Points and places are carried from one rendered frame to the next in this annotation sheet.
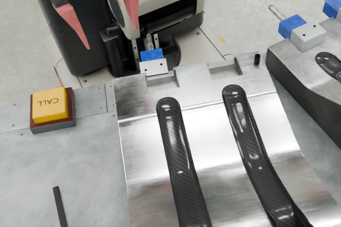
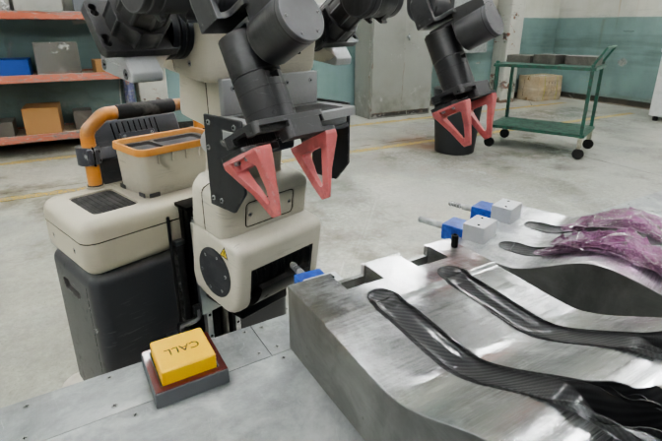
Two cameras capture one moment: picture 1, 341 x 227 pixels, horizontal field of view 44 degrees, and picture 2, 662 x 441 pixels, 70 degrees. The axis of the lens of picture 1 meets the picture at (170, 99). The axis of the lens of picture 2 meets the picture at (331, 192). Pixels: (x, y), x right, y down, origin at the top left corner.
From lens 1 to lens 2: 0.37 m
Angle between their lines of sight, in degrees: 39
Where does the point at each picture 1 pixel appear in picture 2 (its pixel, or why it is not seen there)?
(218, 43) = not seen: hidden behind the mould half
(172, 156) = (427, 347)
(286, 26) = (452, 225)
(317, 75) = (515, 258)
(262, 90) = (482, 266)
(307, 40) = (486, 227)
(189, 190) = (486, 375)
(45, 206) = not seen: outside the picture
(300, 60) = (487, 250)
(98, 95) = (247, 340)
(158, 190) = (444, 386)
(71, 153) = (237, 419)
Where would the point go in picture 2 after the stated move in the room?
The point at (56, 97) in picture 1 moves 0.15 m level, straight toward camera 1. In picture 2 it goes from (193, 340) to (283, 403)
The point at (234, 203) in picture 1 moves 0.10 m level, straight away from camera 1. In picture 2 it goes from (570, 358) to (510, 296)
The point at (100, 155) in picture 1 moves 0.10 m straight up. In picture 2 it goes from (288, 410) to (285, 330)
